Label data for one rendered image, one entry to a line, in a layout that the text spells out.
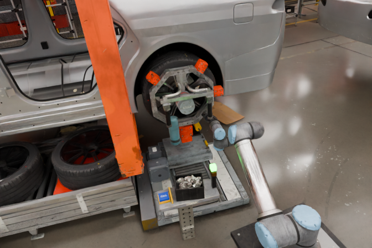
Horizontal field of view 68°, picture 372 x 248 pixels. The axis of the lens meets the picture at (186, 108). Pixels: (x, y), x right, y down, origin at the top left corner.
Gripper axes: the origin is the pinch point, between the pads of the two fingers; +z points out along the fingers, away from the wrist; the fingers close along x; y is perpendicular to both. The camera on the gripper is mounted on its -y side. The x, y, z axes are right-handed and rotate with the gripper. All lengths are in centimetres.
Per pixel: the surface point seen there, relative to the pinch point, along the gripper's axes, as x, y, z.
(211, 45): 49, -37, 2
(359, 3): 190, 108, 74
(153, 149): -52, -23, -12
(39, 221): -138, -76, -42
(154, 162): -55, -22, -27
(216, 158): -34, 45, -3
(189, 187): -31, -18, -76
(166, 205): -50, -24, -78
